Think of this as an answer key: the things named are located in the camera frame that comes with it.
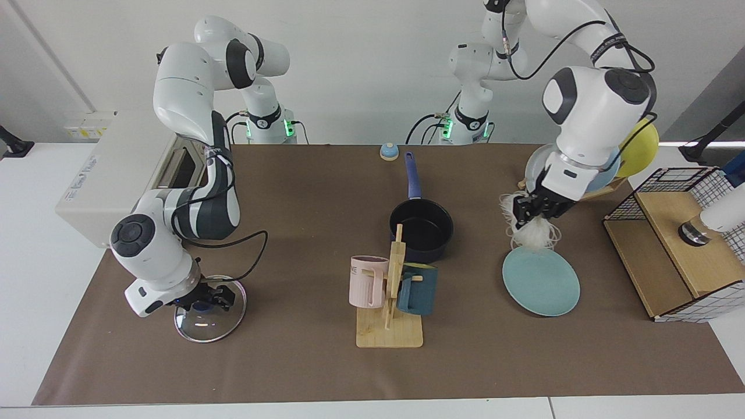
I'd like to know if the black stand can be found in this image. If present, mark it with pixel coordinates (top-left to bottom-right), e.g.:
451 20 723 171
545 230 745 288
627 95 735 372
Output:
678 102 745 165
0 125 34 158

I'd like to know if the white vermicelli bundle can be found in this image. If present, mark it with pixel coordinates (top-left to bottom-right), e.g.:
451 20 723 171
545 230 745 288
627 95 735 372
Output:
499 193 563 252

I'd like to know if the blue object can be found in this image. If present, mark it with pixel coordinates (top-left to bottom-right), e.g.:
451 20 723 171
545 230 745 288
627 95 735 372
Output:
722 150 745 188

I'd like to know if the dark teal mug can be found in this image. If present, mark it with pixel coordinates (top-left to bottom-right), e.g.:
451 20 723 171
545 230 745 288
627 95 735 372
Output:
398 264 438 317

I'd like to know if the yellow plate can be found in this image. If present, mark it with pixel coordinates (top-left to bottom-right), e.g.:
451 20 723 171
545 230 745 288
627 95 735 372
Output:
614 118 660 179

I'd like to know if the black pot blue handle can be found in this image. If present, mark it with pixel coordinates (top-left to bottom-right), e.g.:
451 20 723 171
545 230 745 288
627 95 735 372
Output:
389 152 454 264

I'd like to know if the light blue plate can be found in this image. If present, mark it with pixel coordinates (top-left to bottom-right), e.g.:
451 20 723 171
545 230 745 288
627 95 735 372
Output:
584 145 622 194

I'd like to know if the wooden cup stand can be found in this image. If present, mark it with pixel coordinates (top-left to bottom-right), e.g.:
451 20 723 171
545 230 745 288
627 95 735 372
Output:
356 224 424 349

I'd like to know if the wire basket wooden floor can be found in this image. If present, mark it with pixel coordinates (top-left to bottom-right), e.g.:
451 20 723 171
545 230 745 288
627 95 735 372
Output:
603 167 745 324

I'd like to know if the pale toaster oven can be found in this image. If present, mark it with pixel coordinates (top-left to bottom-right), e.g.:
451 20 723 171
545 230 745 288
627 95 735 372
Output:
55 111 210 249

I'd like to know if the black base cable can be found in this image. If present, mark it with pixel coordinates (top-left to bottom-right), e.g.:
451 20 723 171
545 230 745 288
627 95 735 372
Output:
226 111 251 144
406 112 453 145

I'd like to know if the pale green plate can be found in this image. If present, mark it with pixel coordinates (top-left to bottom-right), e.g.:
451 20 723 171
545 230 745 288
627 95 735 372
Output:
502 247 581 317

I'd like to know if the glass lid blue knob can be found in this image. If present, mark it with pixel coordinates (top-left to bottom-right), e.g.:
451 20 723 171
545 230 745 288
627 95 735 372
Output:
175 275 247 343

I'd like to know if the white cylinder silver ring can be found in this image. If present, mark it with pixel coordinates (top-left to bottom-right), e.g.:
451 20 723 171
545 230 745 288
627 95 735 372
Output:
678 195 745 247

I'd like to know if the white plate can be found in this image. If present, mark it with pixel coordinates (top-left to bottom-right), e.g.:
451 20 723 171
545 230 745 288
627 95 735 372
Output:
524 143 560 191

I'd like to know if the pink mug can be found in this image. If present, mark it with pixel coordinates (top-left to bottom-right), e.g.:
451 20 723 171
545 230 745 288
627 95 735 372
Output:
349 255 389 309

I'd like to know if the brown table cloth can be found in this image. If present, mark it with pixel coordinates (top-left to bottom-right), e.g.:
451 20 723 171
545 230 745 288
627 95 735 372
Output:
32 143 745 406

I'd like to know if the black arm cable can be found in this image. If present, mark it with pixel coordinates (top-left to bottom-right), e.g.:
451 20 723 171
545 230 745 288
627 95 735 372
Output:
499 0 658 152
172 113 269 285

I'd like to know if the white wall socket strip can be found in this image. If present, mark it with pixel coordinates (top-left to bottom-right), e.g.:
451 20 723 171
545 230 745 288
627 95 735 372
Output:
63 119 114 140

